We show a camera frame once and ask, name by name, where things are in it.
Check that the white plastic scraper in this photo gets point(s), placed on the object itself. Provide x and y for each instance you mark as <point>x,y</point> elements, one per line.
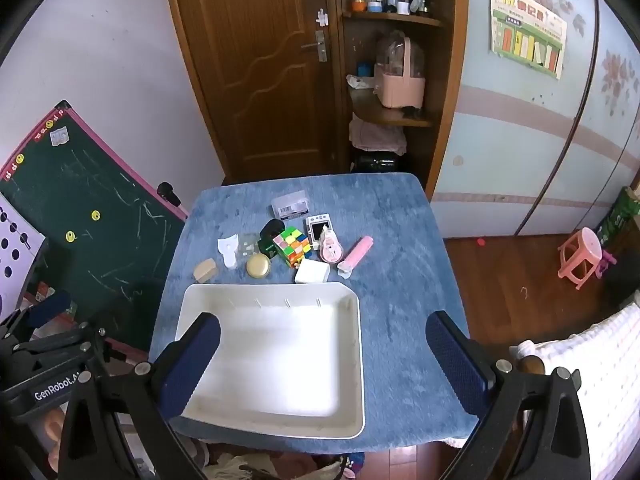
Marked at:
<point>229,251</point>

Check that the white sticker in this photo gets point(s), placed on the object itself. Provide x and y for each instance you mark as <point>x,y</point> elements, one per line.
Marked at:
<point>59,136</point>

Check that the small pink purple toy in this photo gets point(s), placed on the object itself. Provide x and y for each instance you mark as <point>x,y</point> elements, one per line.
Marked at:
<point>605,262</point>

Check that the pale blue floral wardrobe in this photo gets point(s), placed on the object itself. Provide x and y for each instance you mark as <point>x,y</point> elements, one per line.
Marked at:
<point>500,135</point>

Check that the black chalkboard knob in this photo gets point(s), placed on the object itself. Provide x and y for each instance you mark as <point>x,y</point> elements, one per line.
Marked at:
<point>169,193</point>

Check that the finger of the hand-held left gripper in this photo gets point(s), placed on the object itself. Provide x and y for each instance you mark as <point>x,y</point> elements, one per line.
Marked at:
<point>50,305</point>
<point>75,347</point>

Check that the white knitted blanket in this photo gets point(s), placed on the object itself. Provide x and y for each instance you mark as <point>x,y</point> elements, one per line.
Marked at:
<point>600,375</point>

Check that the folded pink cloth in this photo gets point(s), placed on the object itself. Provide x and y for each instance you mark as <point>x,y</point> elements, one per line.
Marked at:
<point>375,135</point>

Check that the pink basket with clear dome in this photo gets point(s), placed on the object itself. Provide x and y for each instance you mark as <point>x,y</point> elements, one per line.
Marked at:
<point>400,90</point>

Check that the wooden corner shelf unit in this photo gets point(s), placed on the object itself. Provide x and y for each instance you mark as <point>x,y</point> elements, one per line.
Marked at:
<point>450,85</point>

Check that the beige eraser block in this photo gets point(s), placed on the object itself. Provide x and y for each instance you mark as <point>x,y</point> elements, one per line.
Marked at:
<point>206,270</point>

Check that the clear box with barcode label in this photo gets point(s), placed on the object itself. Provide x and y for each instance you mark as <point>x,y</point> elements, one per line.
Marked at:
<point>290,206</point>

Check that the blue cup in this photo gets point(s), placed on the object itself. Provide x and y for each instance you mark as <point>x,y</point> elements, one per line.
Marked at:
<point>365,70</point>

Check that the white perforated board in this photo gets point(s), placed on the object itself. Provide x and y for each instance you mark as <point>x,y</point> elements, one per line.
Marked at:
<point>15,240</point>

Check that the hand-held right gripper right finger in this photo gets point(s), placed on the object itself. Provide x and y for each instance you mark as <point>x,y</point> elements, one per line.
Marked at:
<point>457,365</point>

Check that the green bag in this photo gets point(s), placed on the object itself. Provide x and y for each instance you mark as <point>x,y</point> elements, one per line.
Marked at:
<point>620,215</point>

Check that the white door hook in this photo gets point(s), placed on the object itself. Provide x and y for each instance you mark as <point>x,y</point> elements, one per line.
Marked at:
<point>322,18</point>

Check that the wall poster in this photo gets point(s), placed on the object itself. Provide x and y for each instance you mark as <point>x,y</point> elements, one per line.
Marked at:
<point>530,30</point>

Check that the black plug adapter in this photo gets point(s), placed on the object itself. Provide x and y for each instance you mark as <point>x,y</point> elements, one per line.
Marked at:
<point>272,227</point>

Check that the round gold compact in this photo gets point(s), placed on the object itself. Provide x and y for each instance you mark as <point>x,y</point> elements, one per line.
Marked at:
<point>258,266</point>

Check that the colourful puzzle cube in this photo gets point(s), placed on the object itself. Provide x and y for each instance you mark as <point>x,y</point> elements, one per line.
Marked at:
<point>291,247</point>

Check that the pink tube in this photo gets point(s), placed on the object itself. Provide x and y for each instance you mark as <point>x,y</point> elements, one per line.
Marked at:
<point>356,255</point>

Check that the white square box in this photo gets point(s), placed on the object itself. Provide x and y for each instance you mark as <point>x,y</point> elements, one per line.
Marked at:
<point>311,272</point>

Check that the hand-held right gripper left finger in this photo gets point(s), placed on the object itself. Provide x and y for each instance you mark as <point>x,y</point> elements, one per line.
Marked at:
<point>192,360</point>

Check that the white plastic tray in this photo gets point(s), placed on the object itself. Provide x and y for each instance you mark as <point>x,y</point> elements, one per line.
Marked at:
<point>280,350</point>

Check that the green chalkboard with pink frame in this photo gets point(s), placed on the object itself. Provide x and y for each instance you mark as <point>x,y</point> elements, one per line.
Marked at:
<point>100,260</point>

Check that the pink plastic stool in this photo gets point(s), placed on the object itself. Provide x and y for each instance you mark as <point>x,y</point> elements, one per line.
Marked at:
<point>582,252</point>

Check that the white tissue pack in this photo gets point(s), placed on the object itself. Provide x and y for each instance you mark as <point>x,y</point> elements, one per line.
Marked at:
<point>360,82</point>

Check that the pink correction tape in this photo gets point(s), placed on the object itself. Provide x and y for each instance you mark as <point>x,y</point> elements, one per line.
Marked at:
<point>330,251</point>

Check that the small green bottle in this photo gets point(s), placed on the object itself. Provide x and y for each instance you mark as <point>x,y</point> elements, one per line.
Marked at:
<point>265,246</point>

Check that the cream fluffy cloth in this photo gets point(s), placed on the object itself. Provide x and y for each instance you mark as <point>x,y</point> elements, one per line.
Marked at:
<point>240,467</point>

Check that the red white card box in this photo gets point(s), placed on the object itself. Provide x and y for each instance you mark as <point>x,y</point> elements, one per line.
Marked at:
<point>45,293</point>

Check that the small white camera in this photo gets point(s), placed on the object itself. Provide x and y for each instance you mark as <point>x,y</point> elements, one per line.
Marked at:
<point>317,230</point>

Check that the small clear plastic box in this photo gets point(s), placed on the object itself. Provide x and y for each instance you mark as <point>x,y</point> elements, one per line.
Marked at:
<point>248,247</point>

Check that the brown wooden door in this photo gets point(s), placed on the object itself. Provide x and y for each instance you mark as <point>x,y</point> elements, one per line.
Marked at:
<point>250,60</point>

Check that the blue plush table cloth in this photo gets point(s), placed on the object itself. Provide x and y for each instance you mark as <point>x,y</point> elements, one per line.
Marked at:
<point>390,210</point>

